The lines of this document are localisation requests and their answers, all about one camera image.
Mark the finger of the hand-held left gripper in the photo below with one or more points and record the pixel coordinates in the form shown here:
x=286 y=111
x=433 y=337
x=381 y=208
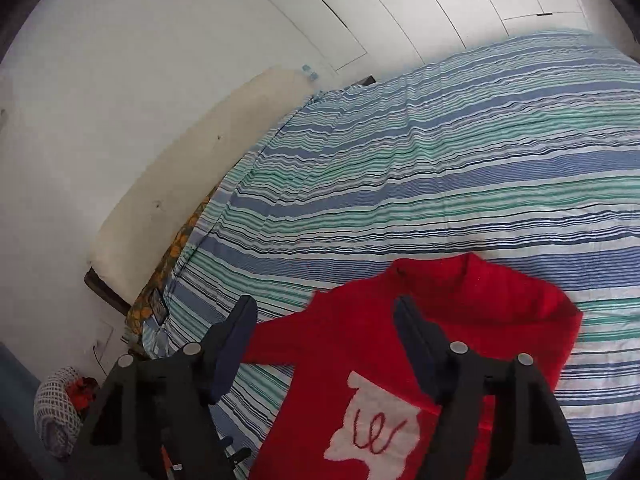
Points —
x=237 y=452

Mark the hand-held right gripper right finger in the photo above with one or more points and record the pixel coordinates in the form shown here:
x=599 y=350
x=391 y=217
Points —
x=415 y=340

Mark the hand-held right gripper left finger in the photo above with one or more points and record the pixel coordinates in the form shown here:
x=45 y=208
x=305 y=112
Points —
x=230 y=355

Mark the red sweater with white patch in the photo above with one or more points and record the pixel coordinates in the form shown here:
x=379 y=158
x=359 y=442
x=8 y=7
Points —
x=350 y=325

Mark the dark phone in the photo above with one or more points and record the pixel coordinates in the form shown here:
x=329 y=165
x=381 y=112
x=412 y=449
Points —
x=159 y=306

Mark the orange floral bed sheet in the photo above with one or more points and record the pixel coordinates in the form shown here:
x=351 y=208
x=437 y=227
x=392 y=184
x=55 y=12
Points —
x=170 y=255

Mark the red object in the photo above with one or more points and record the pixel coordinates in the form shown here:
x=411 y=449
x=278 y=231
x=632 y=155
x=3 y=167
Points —
x=82 y=391

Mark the blue green striped blanket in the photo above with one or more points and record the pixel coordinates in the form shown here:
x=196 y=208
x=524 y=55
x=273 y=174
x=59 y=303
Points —
x=400 y=185

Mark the white grid patterned bag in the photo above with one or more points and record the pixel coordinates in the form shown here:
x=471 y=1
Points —
x=55 y=410

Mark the beige headboard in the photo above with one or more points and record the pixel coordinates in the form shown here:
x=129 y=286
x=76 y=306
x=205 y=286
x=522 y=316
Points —
x=200 y=160

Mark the white wardrobe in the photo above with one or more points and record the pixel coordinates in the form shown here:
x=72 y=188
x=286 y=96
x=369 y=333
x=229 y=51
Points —
x=425 y=5

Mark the blue wall stickers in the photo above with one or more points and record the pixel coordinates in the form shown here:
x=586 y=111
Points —
x=309 y=72

